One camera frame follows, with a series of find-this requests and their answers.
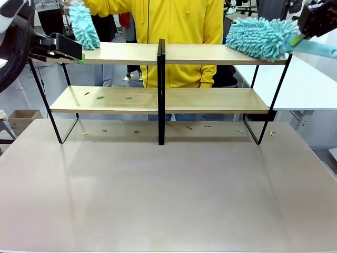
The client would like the large white table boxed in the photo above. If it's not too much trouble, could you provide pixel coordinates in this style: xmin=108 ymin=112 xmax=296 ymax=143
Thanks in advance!
xmin=234 ymin=54 xmax=337 ymax=111

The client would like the black office chair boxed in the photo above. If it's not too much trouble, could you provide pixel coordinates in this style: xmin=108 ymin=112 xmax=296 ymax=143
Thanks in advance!
xmin=214 ymin=64 xmax=237 ymax=88

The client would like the red garment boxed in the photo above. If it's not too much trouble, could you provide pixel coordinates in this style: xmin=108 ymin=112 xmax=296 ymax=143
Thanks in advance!
xmin=118 ymin=12 xmax=131 ymax=30

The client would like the person's left forearm yellow sleeve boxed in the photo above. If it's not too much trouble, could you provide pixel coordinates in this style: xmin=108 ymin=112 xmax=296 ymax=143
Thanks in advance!
xmin=200 ymin=64 xmax=218 ymax=89

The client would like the person in yellow hoodie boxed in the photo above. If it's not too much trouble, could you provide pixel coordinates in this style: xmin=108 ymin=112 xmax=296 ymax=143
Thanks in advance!
xmin=83 ymin=0 xmax=224 ymax=122

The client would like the black left arm cable sleeve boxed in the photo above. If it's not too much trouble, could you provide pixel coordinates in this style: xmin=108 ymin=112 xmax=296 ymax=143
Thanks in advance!
xmin=0 ymin=5 xmax=36 ymax=93

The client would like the teal microfiber duster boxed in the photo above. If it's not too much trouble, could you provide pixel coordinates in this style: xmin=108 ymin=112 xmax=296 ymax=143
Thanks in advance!
xmin=68 ymin=1 xmax=101 ymax=51
xmin=225 ymin=17 xmax=337 ymax=63

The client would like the person's right forearm yellow sleeve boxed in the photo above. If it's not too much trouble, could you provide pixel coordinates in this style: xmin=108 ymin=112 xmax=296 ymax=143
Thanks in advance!
xmin=84 ymin=0 xmax=132 ymax=16

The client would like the wood shelf unit black frame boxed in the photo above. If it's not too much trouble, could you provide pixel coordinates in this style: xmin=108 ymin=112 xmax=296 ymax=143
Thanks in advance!
xmin=161 ymin=39 xmax=293 ymax=145
xmin=27 ymin=38 xmax=163 ymax=145

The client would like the bystander in grey clothes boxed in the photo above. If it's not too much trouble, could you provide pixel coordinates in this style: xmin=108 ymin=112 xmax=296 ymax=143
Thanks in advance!
xmin=256 ymin=0 xmax=302 ymax=22

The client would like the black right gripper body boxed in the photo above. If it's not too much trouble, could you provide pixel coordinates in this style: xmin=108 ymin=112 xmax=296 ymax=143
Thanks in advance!
xmin=306 ymin=0 xmax=337 ymax=37

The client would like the cardboard box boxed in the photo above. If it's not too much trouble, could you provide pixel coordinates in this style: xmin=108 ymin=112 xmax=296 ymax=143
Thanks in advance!
xmin=8 ymin=110 xmax=43 ymax=137

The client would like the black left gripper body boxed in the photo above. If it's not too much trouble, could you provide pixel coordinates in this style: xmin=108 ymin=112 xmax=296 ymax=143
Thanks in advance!
xmin=31 ymin=36 xmax=56 ymax=57

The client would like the bystander in black trousers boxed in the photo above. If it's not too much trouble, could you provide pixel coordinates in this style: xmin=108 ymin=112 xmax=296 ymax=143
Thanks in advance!
xmin=35 ymin=0 xmax=70 ymax=37

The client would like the bystander in dark clothes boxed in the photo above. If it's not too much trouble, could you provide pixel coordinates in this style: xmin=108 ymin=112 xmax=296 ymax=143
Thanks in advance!
xmin=91 ymin=13 xmax=118 ymax=43

